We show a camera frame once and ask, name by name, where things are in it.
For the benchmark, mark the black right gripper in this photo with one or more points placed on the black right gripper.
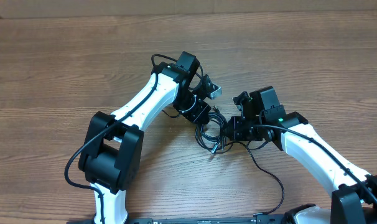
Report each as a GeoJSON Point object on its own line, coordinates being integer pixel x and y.
{"type": "Point", "coordinates": [234, 126]}

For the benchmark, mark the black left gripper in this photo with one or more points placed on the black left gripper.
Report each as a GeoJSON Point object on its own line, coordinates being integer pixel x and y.
{"type": "Point", "coordinates": [203, 108]}

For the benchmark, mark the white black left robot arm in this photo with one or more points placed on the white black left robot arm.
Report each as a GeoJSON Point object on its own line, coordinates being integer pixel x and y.
{"type": "Point", "coordinates": [111, 153]}

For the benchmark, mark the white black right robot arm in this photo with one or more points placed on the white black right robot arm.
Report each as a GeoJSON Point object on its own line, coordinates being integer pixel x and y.
{"type": "Point", "coordinates": [353, 190]}

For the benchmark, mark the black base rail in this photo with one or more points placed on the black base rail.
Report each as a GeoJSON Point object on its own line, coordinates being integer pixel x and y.
{"type": "Point", "coordinates": [207, 220]}

